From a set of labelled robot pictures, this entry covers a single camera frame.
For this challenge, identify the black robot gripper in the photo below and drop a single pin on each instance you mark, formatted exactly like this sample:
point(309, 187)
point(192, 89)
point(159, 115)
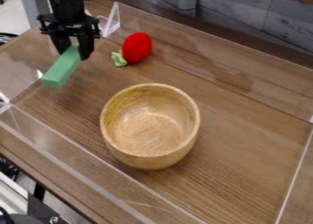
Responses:
point(69, 19)

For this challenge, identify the green rectangular stick block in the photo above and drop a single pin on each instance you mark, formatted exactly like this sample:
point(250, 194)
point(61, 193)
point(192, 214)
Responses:
point(61, 69)

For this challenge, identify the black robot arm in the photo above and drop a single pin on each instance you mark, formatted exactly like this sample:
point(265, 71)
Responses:
point(68, 21)

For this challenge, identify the light wooden bowl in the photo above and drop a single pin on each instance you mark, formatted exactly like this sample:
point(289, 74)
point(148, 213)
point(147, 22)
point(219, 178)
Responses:
point(150, 124)

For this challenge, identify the red plush strawberry toy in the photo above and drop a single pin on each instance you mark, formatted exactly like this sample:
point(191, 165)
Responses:
point(135, 50)

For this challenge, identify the grey table leg post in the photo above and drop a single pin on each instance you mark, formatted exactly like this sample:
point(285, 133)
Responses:
point(35, 8)

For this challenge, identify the clear acrylic tray wall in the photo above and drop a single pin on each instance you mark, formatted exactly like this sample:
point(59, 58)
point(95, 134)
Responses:
point(247, 174)

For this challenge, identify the black clamp with cable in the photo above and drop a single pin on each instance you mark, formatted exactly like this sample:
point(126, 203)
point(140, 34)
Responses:
point(25, 210)

